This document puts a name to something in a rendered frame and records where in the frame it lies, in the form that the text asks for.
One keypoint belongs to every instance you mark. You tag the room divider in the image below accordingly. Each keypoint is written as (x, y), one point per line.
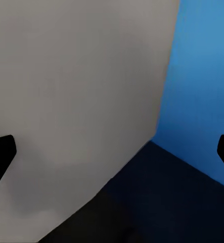
(191, 117)

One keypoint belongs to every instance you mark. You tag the desk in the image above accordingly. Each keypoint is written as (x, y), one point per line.
(155, 198)

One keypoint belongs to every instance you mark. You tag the monitor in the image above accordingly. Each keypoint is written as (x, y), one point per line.
(81, 86)

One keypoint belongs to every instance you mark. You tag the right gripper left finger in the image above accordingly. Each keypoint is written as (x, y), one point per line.
(7, 152)

